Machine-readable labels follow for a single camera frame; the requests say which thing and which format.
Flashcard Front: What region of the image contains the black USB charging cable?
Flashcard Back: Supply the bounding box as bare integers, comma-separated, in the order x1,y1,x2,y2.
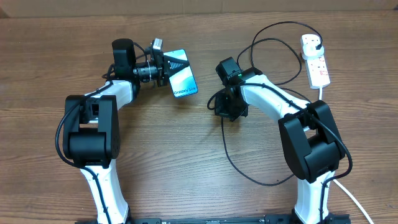
220,21,323,187

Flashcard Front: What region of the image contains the white power strip cord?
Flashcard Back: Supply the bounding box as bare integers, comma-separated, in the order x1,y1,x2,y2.
317,87,376,224

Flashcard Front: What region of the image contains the white power strip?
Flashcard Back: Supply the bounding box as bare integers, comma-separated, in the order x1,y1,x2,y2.
300,34,330,89

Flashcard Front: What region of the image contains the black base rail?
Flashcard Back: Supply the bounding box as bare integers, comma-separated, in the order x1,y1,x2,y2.
75,214,351,224

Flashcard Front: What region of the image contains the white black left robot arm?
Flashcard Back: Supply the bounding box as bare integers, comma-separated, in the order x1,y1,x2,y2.
55,38,198,223

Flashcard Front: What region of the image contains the white charger plug adapter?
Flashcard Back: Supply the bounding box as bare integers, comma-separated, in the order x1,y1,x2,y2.
302,43,325,60

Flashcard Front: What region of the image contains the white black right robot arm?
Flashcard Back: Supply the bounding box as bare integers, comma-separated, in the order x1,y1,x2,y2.
211,57,347,223

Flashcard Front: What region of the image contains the blue Galaxy smartphone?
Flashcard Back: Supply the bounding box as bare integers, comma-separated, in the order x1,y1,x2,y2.
164,49,198,98

